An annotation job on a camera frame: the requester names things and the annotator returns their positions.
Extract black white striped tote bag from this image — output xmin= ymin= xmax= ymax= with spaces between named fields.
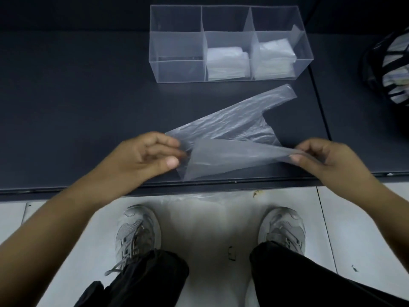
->
xmin=363 ymin=25 xmax=409 ymax=107

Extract clear three-compartment plastic box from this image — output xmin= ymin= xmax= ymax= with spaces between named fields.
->
xmin=149 ymin=4 xmax=314 ymax=84

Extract person's left grey shoe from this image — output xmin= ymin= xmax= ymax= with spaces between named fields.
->
xmin=104 ymin=204 xmax=162 ymax=277

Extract black trousers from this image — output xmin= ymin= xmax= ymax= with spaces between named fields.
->
xmin=73 ymin=241 xmax=409 ymax=307

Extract stack of plastic bags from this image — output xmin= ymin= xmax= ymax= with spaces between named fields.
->
xmin=252 ymin=38 xmax=297 ymax=81

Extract person's right hand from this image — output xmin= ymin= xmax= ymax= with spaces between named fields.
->
xmin=289 ymin=138 xmax=381 ymax=202

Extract pile of plastic bags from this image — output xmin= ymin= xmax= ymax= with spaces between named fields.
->
xmin=156 ymin=191 xmax=259 ymax=307

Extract person's grey shoe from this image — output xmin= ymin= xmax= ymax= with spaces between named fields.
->
xmin=104 ymin=204 xmax=162 ymax=277
xmin=257 ymin=206 xmax=306 ymax=255

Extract person's right grey shoe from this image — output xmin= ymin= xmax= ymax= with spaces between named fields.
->
xmin=257 ymin=206 xmax=306 ymax=255

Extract person's left hand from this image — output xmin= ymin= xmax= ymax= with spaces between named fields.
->
xmin=91 ymin=131 xmax=188 ymax=203

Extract person's left forearm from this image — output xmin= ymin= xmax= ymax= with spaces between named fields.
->
xmin=0 ymin=182 xmax=112 ymax=307

